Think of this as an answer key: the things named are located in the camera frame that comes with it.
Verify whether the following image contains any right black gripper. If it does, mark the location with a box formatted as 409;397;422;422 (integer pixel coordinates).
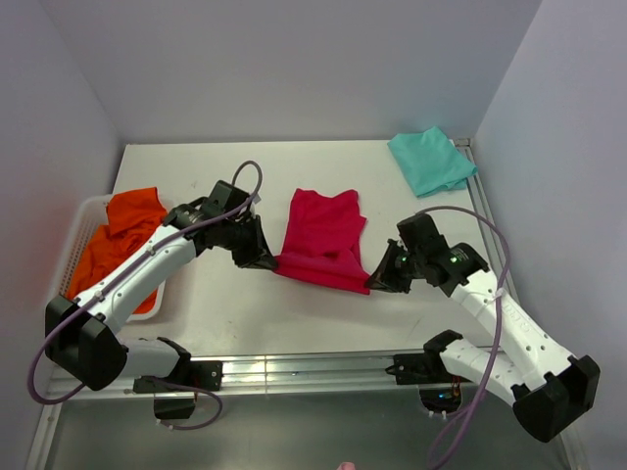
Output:
366;239;425;294

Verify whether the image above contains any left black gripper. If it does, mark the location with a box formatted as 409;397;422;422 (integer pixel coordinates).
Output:
217;213;276;270

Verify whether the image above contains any crimson red t shirt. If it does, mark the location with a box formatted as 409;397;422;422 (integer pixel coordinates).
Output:
275;189;370;295

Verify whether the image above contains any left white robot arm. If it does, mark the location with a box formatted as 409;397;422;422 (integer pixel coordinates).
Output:
44;214;277;391

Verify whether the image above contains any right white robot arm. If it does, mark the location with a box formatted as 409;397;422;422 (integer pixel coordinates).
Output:
366;240;601;443

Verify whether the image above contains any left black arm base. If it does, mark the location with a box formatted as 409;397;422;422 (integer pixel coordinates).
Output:
132;360;223;431

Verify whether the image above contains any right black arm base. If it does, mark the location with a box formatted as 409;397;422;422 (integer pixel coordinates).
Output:
385;352;466;414

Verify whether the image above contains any teal folded t shirt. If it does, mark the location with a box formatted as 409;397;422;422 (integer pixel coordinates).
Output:
387;127;478;198

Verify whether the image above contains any orange t shirt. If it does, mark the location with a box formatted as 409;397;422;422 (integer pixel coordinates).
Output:
67;187;167;299

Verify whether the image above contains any white plastic basket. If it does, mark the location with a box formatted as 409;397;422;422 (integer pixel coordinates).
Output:
53;192;173;322

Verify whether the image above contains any pink object at bottom edge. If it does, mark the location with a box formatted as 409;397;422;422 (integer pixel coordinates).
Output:
337;462;356;470

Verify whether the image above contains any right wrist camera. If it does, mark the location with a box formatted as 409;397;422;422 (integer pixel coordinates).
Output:
397;213;490;296

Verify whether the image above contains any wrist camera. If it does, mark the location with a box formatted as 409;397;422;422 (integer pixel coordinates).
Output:
163;180;252;230
397;213;490;296

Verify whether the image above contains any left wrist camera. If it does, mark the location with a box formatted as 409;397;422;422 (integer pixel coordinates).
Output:
163;180;252;230

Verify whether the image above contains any aluminium front rail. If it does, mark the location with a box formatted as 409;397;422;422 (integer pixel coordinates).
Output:
46;342;559;402

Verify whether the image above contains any aluminium rail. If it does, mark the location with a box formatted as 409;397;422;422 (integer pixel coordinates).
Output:
453;138;535;347
46;342;559;402

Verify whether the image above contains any aluminium right side rail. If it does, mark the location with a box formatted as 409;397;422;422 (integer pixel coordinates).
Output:
453;138;535;347

